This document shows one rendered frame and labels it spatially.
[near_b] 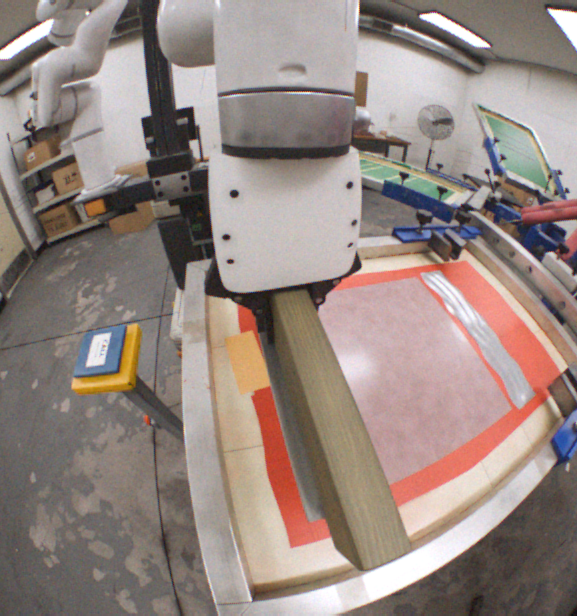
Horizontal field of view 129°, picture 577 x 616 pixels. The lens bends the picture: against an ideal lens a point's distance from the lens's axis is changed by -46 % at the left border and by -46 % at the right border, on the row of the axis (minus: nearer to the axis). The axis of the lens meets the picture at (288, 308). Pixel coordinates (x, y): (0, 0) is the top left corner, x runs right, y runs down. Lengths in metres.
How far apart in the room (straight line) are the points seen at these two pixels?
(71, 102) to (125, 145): 3.47
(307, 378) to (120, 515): 1.45
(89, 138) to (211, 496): 0.76
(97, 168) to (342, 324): 0.70
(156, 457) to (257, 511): 1.16
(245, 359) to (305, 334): 0.22
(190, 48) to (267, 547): 0.45
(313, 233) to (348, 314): 0.30
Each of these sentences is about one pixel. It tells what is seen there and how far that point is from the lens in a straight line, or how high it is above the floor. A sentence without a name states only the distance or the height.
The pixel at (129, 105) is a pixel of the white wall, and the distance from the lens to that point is 4.15.
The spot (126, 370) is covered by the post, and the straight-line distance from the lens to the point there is 0.45.
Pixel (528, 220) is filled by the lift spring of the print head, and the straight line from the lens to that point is 1.19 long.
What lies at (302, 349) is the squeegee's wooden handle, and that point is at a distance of 0.16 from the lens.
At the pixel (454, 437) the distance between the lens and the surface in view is 0.40.
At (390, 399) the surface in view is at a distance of 0.37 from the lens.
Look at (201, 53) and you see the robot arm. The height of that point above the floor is 1.32.
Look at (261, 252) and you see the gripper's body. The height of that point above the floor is 1.19.
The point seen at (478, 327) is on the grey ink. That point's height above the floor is 0.96.
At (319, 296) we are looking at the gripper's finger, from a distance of 0.21.
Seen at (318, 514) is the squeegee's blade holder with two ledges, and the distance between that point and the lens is 0.20.
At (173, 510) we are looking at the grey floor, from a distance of 1.39.
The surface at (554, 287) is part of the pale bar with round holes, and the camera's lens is 0.77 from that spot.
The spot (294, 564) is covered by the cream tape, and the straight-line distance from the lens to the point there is 0.33.
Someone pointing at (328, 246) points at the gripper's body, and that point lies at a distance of 0.17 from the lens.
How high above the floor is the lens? 1.27
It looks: 46 degrees down
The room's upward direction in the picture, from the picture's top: straight up
